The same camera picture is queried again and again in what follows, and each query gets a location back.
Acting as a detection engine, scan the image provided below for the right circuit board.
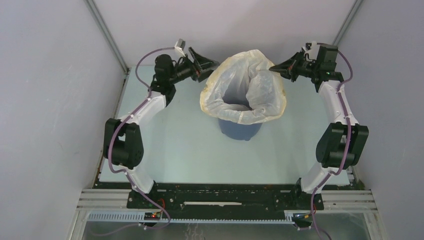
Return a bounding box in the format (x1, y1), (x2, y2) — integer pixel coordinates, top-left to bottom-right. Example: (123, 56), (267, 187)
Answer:
(292, 213), (313, 222)

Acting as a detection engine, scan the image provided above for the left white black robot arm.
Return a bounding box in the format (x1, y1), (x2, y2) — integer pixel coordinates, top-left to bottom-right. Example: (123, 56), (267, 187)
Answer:
(103, 47), (219, 208)

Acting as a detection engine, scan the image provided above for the left circuit board with leds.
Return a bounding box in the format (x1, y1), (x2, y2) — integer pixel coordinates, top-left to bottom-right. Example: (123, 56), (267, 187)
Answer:
(143, 212), (162, 221)

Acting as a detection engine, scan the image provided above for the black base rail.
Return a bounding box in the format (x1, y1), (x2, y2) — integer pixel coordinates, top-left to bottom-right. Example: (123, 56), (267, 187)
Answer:
(126, 182), (324, 221)

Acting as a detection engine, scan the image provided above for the blue plastic trash bin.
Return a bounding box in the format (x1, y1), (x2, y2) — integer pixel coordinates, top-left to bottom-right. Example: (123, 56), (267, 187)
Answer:
(218, 119), (262, 141)

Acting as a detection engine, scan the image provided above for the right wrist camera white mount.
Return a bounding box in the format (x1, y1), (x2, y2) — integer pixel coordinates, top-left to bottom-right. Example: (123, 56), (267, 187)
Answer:
(302, 41), (320, 62)

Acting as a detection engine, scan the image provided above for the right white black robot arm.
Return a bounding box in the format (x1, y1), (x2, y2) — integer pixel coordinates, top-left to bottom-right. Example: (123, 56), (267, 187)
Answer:
(269, 41), (369, 209)

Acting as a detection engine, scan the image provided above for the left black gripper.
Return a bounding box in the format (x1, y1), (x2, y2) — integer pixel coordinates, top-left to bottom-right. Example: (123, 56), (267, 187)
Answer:
(169, 48), (220, 85)

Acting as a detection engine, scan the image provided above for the left aluminium corner profile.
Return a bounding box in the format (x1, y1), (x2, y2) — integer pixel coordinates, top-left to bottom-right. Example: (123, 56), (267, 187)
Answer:
(84, 0), (129, 74)

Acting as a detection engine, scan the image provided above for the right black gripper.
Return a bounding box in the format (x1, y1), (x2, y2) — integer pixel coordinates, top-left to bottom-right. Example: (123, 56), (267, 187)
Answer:
(270, 50), (321, 83)

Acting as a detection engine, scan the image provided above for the translucent white yellow trash bag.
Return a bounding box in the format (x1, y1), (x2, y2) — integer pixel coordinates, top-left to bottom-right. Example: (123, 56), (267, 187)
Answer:
(199, 49), (287, 125)

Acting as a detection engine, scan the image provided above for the aluminium corner profile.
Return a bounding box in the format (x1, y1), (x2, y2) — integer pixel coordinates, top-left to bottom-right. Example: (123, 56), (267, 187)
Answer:
(84, 0), (129, 74)
(332, 0), (365, 46)

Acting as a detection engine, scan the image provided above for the right aluminium corner profile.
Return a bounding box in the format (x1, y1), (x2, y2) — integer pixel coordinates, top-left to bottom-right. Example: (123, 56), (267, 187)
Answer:
(332, 0), (365, 46)

